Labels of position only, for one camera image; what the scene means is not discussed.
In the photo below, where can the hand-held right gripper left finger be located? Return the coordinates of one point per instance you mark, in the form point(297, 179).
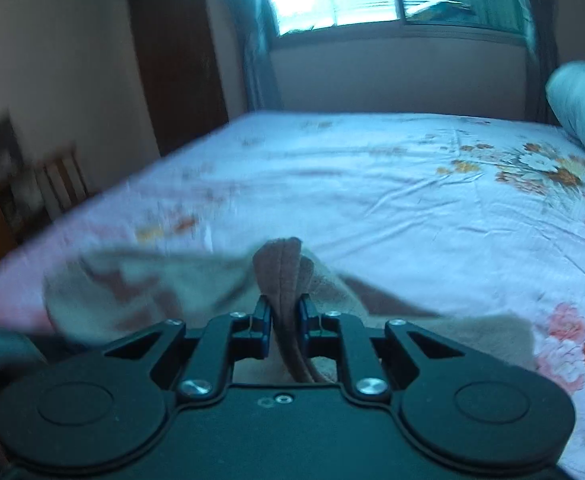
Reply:
point(261, 330)

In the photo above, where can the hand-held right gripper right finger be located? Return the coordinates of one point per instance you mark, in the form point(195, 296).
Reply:
point(304, 330)

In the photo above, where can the brown pants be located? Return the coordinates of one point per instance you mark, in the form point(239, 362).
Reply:
point(277, 270)

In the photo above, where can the bed with floral sheet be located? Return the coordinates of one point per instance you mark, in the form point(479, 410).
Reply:
point(347, 185)

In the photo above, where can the wooden chair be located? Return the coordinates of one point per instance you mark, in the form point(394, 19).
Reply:
point(60, 180)

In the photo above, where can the blue-grey curtain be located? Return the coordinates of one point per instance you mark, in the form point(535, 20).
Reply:
point(542, 60)
point(257, 60)

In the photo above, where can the brown wooden wardrobe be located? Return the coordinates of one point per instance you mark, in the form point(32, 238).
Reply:
point(182, 60)

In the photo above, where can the rolled grey-blue duvet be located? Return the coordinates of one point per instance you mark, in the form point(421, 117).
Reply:
point(582, 105)

